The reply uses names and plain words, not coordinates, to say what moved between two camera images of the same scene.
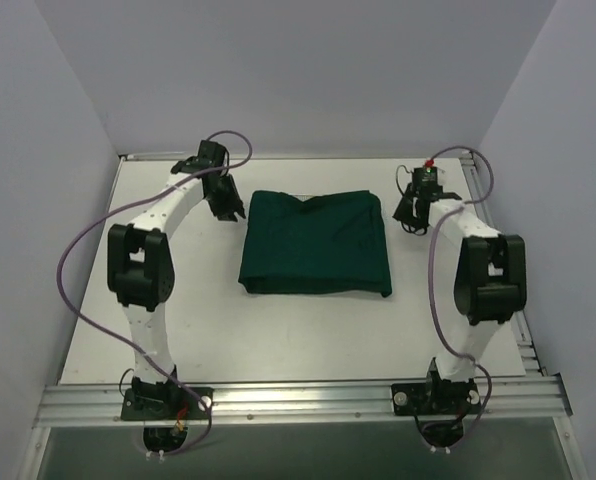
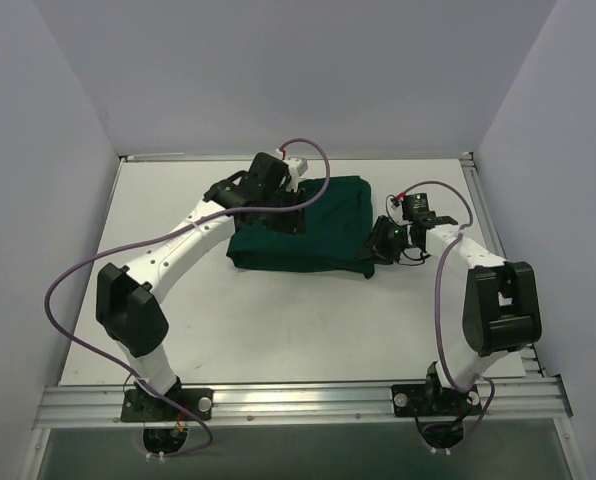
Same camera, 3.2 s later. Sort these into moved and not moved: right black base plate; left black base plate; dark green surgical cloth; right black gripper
Moved: right black gripper; dark green surgical cloth
Not moved: right black base plate; left black base plate
